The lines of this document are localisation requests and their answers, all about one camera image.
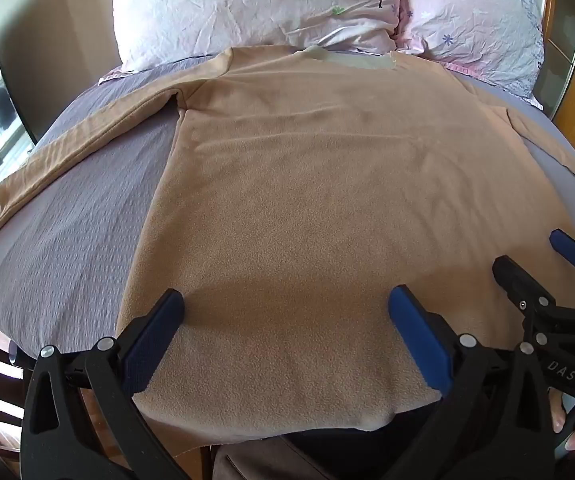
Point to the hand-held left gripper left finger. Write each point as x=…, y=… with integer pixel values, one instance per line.
x=156, y=336

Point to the tan fleece sweater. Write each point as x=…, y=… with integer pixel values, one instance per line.
x=317, y=200

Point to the person's dark clothing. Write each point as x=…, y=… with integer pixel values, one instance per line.
x=317, y=452

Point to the person's right hand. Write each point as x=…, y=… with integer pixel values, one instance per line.
x=570, y=427

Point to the pink white floral pillow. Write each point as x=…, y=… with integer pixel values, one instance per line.
x=472, y=20

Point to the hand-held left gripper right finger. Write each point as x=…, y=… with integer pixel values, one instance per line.
x=416, y=337

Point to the grey bed sheet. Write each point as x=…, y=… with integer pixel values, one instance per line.
x=72, y=240

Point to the white floral pillow tree print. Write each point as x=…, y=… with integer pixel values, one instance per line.
x=247, y=5

